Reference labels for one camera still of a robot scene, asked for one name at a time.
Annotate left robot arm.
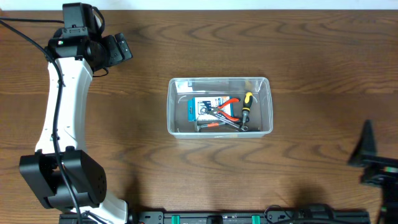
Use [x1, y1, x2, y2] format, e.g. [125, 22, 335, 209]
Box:
[19, 29, 132, 223]

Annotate silver combination wrench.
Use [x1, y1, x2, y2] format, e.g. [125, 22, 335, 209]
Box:
[200, 107, 249, 131]

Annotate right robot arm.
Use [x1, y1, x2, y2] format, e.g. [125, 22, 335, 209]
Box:
[348, 120, 397, 224]

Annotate black mounting rail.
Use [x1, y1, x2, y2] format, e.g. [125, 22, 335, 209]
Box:
[58, 203, 371, 224]

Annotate small black-handled hammer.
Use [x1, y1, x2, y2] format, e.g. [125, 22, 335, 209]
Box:
[194, 121, 226, 133]

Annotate yellow black stubby screwdriver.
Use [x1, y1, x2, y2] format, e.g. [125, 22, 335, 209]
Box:
[242, 92, 253, 126]

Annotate thin black yellow screwdriver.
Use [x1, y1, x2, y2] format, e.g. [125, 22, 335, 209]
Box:
[246, 128, 261, 132]

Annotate blue white cardboard box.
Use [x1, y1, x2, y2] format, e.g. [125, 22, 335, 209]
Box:
[187, 96, 231, 122]

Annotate red-handled pliers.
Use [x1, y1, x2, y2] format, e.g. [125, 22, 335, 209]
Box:
[208, 98, 240, 123]

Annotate clear plastic container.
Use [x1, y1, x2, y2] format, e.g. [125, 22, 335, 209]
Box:
[167, 77, 273, 139]

